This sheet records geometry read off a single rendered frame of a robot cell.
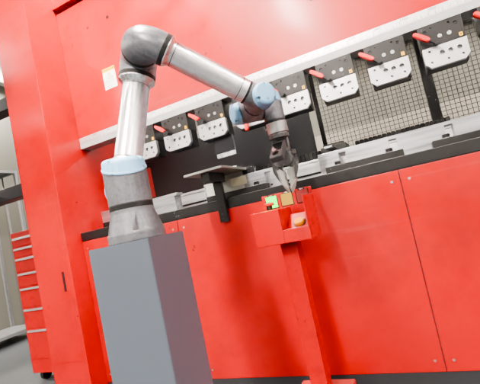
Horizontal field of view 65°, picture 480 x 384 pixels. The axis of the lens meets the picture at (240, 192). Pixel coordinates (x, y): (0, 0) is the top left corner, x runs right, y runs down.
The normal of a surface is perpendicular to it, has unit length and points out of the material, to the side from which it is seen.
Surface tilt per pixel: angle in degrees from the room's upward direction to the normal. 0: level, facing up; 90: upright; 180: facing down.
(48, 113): 90
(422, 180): 90
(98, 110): 90
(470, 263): 90
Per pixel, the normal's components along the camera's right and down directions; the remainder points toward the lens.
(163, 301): 0.92, -0.22
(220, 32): -0.39, 0.02
